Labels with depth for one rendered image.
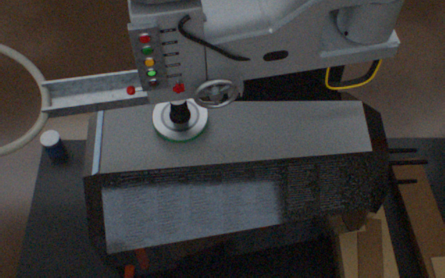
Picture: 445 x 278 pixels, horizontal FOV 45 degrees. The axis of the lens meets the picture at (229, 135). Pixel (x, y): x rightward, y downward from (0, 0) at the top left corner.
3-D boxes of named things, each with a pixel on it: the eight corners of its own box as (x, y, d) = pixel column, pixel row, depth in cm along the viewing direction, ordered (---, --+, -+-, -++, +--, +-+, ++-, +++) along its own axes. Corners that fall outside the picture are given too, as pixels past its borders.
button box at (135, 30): (166, 81, 172) (156, 19, 147) (167, 88, 170) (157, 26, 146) (141, 85, 171) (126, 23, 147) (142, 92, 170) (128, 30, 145)
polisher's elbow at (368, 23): (326, 12, 185) (336, -33, 168) (376, -2, 189) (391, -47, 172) (350, 53, 176) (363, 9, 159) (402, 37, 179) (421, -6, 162)
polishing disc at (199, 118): (145, 105, 211) (144, 103, 210) (195, 87, 215) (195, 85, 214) (163, 148, 201) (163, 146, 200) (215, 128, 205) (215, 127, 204)
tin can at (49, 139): (50, 140, 299) (43, 128, 288) (67, 143, 299) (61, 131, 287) (44, 156, 294) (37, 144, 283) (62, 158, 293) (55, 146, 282)
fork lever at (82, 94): (235, 57, 199) (236, 48, 195) (245, 99, 189) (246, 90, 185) (44, 82, 191) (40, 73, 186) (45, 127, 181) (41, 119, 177)
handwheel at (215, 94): (233, 83, 184) (233, 55, 172) (239, 107, 179) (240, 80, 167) (190, 90, 183) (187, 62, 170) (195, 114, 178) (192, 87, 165)
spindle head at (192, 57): (241, 46, 197) (244, -54, 159) (254, 94, 185) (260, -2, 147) (143, 61, 193) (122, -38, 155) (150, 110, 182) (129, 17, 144)
